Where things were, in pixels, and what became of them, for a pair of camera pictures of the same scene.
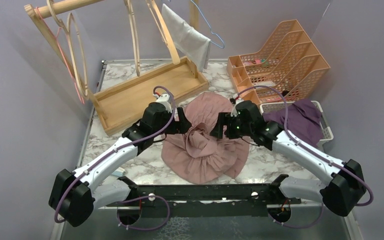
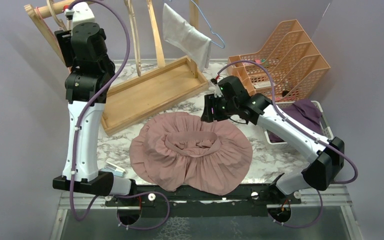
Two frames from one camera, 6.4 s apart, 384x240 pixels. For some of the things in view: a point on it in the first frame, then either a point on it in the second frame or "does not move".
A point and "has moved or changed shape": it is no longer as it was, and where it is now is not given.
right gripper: x=224 y=119 -> x=210 y=102
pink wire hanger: x=76 y=84 does not move
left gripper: x=181 y=126 -> x=63 y=37
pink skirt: x=198 y=156 has moved or changed shape
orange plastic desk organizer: x=291 y=69 does not move
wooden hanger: x=135 y=40 does not move
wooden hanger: x=169 y=42 -> x=160 y=56
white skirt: x=189 y=43 does not move
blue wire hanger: x=223 y=47 does not move
